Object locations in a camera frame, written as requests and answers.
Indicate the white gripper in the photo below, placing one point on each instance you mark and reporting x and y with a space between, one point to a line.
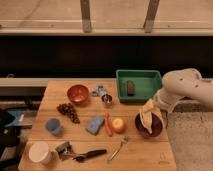
165 100

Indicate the red yellow apple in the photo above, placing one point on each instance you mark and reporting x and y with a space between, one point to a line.
118 125

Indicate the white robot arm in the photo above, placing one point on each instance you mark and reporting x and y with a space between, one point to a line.
179 84

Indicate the dark purple bowl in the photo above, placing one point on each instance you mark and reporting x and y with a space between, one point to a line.
156 126

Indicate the red bowl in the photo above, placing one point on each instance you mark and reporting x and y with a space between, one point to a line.
78 93

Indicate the yellow banana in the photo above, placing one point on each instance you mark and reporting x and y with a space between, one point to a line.
145 113

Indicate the green plastic tray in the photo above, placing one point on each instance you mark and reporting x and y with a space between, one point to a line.
146 84

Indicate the dark rectangular block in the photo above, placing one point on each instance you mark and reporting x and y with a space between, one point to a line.
130 88

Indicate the small metal cup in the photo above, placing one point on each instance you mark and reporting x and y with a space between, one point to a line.
107 99

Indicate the silver fork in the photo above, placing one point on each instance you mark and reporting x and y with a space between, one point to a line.
122 143

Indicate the orange carrot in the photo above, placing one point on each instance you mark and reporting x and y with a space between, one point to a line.
107 125

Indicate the blue white small toy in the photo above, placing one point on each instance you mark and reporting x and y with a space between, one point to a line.
99 91

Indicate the blue sponge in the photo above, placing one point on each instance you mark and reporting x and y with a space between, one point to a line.
94 125

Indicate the bunch of dark grapes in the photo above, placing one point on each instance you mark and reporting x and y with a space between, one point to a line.
68 110

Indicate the grey metal tool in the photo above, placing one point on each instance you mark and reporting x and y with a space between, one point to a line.
65 150

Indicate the blue cup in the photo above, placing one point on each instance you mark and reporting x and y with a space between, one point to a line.
53 126

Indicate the white cup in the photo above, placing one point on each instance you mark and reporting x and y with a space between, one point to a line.
40 152

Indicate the black blue object at left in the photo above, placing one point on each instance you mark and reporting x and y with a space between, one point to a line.
9 137

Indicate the black handled knife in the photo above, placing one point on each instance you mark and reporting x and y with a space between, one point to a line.
90 154

